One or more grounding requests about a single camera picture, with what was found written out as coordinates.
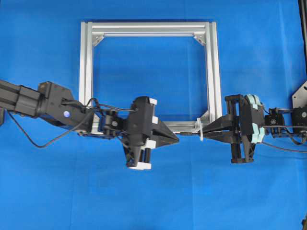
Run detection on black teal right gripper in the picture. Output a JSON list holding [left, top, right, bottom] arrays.
[[202, 94, 265, 163]]

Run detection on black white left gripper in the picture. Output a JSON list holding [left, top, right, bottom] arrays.
[[121, 96, 179, 170]]

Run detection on black usb cable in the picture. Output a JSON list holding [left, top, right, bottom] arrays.
[[180, 131, 307, 153]]

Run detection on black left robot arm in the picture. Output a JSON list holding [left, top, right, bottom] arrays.
[[0, 80, 179, 170]]

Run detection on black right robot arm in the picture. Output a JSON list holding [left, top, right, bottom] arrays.
[[198, 94, 307, 163]]

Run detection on white zip tie loop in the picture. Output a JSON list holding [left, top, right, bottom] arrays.
[[195, 117, 203, 141]]

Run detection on grey right base plate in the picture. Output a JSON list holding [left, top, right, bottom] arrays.
[[292, 81, 307, 108]]

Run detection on silver aluminium extrusion frame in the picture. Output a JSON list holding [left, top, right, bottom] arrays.
[[79, 22, 223, 134]]

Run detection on black vertical post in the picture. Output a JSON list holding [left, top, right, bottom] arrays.
[[298, 0, 307, 45]]

